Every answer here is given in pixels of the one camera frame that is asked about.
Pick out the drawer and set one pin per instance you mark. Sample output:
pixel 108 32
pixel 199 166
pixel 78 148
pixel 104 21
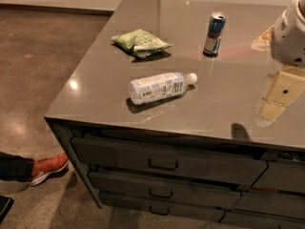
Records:
pixel 167 189
pixel 288 176
pixel 259 222
pixel 168 160
pixel 163 208
pixel 273 204

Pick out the middle right drawer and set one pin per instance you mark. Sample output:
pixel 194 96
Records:
pixel 273 204

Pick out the top left drawer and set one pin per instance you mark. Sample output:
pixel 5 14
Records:
pixel 168 160

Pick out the bottom right drawer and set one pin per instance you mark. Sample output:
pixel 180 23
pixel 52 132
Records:
pixel 259 222

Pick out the red white sneaker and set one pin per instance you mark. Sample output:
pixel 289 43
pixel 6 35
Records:
pixel 42 169

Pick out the bottom left drawer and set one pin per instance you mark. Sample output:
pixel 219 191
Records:
pixel 163 208

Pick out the redbull can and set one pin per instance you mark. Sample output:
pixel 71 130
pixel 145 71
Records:
pixel 214 33

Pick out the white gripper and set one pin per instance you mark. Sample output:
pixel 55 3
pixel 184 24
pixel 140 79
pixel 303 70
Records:
pixel 288 38

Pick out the clear plastic water bottle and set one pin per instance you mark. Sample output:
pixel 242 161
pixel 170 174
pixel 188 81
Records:
pixel 158 87

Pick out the black trouser leg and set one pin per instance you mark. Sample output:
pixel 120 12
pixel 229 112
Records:
pixel 15 168

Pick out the grey drawer cabinet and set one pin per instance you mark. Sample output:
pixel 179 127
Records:
pixel 66 130

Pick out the green jalapeno chip bag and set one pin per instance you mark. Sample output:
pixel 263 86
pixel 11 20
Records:
pixel 140 43

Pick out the top right drawer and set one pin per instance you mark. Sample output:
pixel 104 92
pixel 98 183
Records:
pixel 288 176

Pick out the black object on floor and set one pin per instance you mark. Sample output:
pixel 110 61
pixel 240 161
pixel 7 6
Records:
pixel 5 205

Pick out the middle left drawer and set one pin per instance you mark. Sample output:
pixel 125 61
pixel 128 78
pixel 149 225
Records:
pixel 167 189

